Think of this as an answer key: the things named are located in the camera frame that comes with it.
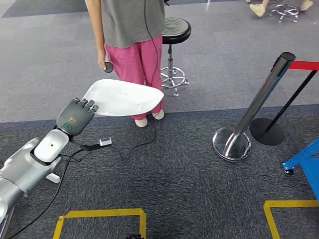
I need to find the black hanging cable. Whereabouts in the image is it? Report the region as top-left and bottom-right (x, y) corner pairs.
(110, 0), (160, 162)

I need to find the white curved plastic part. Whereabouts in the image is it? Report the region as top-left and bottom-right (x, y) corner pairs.
(82, 79), (165, 117)

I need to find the chrome stool base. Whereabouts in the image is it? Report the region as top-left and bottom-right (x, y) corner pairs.
(268, 3), (299, 24)

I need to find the chrome stanchion post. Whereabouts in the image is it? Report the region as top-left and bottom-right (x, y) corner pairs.
(212, 51), (296, 163)

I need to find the yellow floor tape square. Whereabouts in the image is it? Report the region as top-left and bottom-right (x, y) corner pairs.
(52, 208), (147, 239)

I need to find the person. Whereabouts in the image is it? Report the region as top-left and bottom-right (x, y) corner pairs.
(85, 0), (166, 128)
(249, 0), (314, 18)

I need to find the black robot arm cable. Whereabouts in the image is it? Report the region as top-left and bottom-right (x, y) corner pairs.
(5, 148), (85, 239)

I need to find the wide red barrier belt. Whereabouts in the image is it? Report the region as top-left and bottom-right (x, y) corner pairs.
(289, 60), (319, 71)

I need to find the blue metal shelf rack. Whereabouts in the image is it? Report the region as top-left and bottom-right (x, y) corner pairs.
(282, 137), (319, 203)

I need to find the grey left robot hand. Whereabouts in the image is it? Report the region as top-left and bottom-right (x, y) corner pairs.
(56, 97), (100, 136)

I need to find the black round stool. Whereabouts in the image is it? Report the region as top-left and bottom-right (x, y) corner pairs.
(160, 17), (192, 98)

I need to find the black stanchion post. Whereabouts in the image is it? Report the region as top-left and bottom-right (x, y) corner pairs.
(249, 70), (319, 146)

